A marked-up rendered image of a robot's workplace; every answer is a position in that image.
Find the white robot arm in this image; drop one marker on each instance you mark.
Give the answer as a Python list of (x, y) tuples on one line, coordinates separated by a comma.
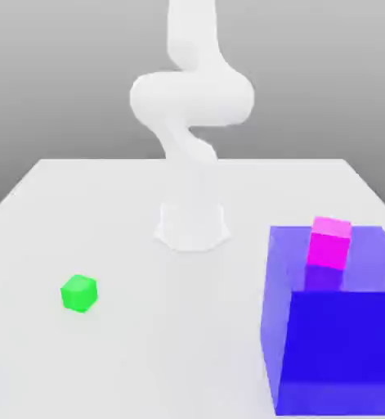
[(192, 98)]

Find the small green cube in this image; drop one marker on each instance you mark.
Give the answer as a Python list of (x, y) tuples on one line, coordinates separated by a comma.
[(79, 293)]

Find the small magenta cube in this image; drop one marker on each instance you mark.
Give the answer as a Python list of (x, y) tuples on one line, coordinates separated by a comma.
[(328, 248)]

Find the large blue box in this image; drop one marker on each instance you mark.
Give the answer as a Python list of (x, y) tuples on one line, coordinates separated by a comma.
[(339, 343)]

